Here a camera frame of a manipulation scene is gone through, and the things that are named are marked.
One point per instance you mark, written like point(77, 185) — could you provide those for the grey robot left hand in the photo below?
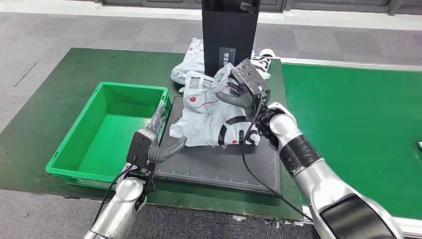
point(165, 153)

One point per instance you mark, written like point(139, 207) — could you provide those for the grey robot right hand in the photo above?
point(239, 100)

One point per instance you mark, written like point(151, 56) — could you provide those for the white parcel bag black stripes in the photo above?
point(204, 118)

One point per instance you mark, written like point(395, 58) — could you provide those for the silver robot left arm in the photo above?
point(122, 204)

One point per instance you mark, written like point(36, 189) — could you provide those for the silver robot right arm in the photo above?
point(323, 184)

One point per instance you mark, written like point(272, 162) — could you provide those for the white spare parcel black print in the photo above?
point(263, 64)

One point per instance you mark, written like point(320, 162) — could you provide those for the white conveyor roller end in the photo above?
point(267, 52)

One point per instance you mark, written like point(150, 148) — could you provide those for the large grey-white spare parcel bag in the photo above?
point(191, 62)

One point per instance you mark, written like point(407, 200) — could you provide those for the black inbound scanner machine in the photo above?
point(227, 33)

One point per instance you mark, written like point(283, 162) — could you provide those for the bright green conveyor belt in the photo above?
point(346, 125)

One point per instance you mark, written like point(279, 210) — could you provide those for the green plastic crate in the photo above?
point(105, 138)

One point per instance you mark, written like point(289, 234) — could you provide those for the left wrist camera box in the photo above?
point(140, 148)

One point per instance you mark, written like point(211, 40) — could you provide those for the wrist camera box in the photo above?
point(249, 76)
point(140, 148)

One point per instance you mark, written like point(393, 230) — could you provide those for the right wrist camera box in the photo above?
point(249, 76)

